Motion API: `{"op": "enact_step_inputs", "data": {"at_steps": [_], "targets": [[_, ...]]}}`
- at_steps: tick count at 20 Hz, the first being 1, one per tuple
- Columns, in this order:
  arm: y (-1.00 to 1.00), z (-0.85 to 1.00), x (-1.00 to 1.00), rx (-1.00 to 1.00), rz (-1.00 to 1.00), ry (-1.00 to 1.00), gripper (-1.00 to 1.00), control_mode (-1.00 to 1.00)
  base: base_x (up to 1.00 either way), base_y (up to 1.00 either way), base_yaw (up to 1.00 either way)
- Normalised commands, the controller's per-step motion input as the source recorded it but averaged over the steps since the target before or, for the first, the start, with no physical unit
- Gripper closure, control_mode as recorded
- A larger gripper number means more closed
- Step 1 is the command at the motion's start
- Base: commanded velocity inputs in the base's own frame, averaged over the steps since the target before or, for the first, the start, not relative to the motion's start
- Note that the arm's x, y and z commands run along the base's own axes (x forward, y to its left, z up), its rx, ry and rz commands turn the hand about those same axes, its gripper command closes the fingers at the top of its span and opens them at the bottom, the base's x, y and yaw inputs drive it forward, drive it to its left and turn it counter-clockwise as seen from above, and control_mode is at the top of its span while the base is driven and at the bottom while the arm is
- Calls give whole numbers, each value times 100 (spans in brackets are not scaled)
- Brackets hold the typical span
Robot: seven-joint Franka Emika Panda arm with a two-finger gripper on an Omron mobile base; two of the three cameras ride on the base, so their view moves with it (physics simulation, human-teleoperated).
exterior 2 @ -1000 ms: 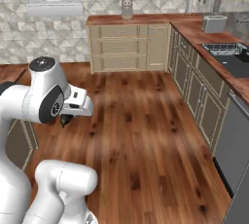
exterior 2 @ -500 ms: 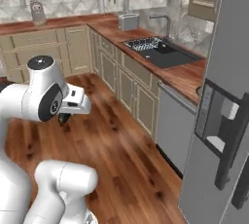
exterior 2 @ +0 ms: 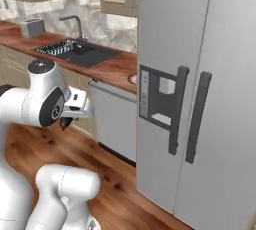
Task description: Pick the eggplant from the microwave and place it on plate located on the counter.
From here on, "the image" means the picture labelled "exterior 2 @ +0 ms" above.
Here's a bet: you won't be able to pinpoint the dark water dispenser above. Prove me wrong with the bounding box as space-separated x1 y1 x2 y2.
138 64 178 131

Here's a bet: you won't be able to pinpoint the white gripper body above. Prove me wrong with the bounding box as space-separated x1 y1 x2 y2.
61 96 95 120

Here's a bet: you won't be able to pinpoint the grey dishwasher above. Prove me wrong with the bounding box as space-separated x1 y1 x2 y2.
87 79 138 168

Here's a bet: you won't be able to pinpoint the grey fridge door with dispenser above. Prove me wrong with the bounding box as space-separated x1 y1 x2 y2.
135 0 215 216

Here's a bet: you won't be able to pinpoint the white plate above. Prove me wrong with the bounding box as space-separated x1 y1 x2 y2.
127 72 138 85

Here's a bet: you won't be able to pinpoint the dark grey tap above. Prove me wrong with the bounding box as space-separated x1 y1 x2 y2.
58 14 89 42

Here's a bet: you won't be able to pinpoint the dark grey fridge handle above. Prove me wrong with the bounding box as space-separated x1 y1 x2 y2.
184 70 213 165
167 65 191 157

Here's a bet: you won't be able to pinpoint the plain grey fridge door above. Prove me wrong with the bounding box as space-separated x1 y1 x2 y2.
173 0 256 230

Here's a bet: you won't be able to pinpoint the black sink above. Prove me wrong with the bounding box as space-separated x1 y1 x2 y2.
34 37 122 69

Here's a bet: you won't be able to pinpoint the beige base cupboards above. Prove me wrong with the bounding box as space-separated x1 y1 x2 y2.
0 44 97 139

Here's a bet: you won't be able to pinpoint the grey toaster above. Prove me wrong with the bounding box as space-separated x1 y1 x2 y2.
19 17 47 39

